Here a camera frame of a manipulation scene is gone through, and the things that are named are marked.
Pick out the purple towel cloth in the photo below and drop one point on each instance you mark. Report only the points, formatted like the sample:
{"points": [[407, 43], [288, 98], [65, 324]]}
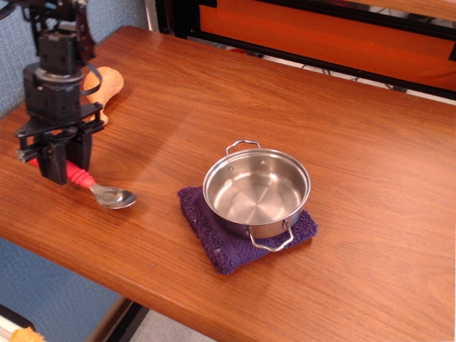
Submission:
{"points": [[227, 251]]}

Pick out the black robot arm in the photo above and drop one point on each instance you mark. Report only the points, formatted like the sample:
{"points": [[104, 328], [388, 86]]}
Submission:
{"points": [[61, 35]]}

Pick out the toy chicken drumstick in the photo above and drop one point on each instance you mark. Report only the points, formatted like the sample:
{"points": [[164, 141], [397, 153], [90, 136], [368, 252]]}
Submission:
{"points": [[111, 84]]}

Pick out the orange panel black frame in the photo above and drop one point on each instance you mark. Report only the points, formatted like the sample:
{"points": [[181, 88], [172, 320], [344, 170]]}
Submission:
{"points": [[407, 44]]}

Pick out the stainless steel pot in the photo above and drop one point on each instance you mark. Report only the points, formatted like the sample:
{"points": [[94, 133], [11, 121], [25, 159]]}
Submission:
{"points": [[258, 193]]}

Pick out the red handled metal spoon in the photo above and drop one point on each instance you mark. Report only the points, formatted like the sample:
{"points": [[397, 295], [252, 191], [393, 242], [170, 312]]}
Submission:
{"points": [[106, 196]]}

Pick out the orange object bottom corner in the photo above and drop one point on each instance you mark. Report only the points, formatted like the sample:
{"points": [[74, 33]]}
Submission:
{"points": [[26, 335]]}

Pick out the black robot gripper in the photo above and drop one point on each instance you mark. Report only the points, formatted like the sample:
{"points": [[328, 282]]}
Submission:
{"points": [[59, 126]]}

